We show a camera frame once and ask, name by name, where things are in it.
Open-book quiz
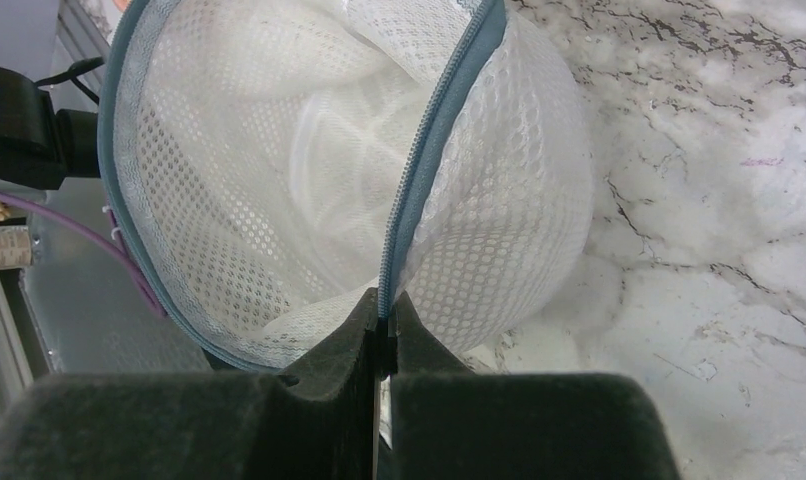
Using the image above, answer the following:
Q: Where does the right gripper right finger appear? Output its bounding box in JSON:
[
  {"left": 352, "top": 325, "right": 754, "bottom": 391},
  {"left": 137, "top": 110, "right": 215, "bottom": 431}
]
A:
[{"left": 388, "top": 296, "right": 679, "bottom": 479}]

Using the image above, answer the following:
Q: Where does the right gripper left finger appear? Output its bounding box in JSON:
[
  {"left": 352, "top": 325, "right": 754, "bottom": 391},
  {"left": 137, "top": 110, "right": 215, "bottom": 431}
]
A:
[{"left": 0, "top": 289, "right": 379, "bottom": 479}]

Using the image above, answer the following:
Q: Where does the white mesh laundry bag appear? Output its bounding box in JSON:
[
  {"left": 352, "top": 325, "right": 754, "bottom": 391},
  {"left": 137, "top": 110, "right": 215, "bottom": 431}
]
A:
[{"left": 98, "top": 1, "right": 594, "bottom": 370}]

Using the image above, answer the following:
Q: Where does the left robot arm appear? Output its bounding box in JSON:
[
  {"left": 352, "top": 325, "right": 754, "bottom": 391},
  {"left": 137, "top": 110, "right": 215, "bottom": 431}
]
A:
[{"left": 0, "top": 57, "right": 104, "bottom": 190}]

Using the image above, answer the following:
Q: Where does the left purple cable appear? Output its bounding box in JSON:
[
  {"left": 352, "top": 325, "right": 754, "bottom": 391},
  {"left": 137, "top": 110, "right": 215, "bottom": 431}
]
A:
[{"left": 0, "top": 185, "right": 169, "bottom": 318}]

